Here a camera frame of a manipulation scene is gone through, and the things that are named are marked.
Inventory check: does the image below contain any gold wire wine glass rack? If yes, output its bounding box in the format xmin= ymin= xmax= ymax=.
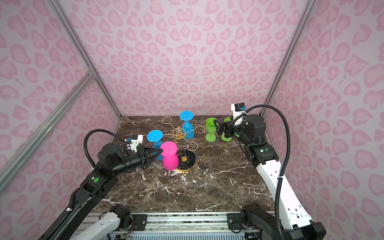
xmin=162 ymin=117 xmax=206 ymax=174

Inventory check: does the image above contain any aluminium frame corner post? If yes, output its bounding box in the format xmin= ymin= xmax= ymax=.
xmin=265 ymin=0 xmax=319 ymax=105
xmin=47 ymin=0 xmax=123 ymax=120

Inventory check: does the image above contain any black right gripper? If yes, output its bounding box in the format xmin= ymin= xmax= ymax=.
xmin=213 ymin=115 xmax=254 ymax=147

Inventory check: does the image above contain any aluminium frame corner post right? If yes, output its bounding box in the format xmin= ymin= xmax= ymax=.
xmin=265 ymin=0 xmax=319 ymax=105

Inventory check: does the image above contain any blue wine glass front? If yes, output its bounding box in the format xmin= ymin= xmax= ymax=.
xmin=147 ymin=130 xmax=163 ymax=149

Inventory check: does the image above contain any blue wine glass rear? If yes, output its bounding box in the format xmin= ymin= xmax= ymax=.
xmin=180 ymin=111 xmax=195 ymax=139

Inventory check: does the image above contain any aluminium frame corner post left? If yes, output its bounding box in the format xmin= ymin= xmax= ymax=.
xmin=47 ymin=0 xmax=123 ymax=120

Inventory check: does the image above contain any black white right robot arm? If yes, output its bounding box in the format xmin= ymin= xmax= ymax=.
xmin=214 ymin=115 xmax=326 ymax=240

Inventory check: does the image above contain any green wine glass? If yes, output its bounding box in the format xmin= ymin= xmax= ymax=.
xmin=221 ymin=117 xmax=232 ymax=142
xmin=206 ymin=118 xmax=217 ymax=143

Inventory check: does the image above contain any aluminium frame rail left wall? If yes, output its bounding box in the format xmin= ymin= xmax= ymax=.
xmin=1 ymin=71 xmax=95 ymax=193

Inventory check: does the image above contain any pink wine glass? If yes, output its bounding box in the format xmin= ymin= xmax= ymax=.
xmin=161 ymin=142 xmax=179 ymax=171

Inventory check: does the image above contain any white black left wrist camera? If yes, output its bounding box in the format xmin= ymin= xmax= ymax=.
xmin=125 ymin=135 xmax=144 ymax=154

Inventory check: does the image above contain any blue wine glass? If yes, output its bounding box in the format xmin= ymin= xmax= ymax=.
xmin=147 ymin=130 xmax=163 ymax=149
xmin=180 ymin=111 xmax=195 ymax=139

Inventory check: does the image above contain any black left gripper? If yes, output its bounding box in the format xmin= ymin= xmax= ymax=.
xmin=112 ymin=145 xmax=163 ymax=177

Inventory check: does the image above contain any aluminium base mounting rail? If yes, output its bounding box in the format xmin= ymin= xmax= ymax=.
xmin=70 ymin=211 xmax=322 ymax=240

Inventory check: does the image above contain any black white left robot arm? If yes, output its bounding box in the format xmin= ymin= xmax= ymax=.
xmin=39 ymin=143 xmax=163 ymax=240

